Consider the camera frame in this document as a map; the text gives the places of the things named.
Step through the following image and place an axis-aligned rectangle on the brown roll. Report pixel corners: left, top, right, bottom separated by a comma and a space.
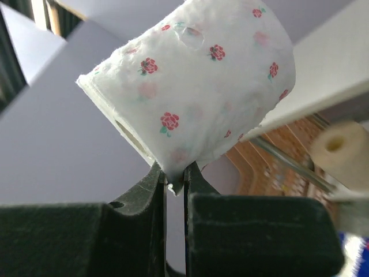
310, 121, 368, 192

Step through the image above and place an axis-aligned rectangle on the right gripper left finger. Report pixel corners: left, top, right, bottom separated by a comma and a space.
102, 163, 167, 276

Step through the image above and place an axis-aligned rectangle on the blue wrapped paper roll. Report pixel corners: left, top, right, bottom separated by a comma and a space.
336, 233, 369, 277

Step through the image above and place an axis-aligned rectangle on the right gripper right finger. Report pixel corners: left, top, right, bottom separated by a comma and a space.
183, 162, 219, 277

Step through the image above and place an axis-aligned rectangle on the white two-tier metal shelf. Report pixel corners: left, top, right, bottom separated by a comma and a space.
244, 0, 368, 237

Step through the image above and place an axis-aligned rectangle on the white floral roll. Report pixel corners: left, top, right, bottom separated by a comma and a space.
77, 1, 296, 194

